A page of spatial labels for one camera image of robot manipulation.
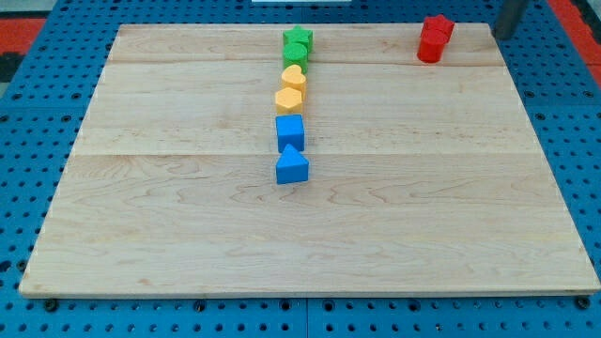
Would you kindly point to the red star block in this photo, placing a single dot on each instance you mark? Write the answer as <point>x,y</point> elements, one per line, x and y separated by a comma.
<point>437,29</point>

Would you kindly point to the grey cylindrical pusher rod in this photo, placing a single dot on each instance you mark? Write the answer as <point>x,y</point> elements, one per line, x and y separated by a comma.
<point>510,14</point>

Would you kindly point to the blue cube block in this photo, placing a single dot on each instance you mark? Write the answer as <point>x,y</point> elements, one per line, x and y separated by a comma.
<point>290,131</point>

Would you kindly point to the green cylinder block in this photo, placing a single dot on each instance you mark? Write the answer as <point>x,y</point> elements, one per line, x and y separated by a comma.
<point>295,54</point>

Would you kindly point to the wooden board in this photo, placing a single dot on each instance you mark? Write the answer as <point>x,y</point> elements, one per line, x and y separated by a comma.
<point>424,180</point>

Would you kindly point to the blue triangle block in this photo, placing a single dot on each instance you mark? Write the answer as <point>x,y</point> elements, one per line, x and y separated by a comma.
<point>292,166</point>

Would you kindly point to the yellow heart block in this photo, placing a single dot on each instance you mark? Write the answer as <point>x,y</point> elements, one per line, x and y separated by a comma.
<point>292,77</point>

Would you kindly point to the red cylinder block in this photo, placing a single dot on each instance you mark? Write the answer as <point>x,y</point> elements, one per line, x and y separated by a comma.
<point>431,46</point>

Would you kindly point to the yellow hexagon block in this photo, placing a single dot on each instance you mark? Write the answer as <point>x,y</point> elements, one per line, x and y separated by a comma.
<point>288,101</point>

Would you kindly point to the green star block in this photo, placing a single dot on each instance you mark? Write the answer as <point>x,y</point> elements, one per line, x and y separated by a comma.
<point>299,35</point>

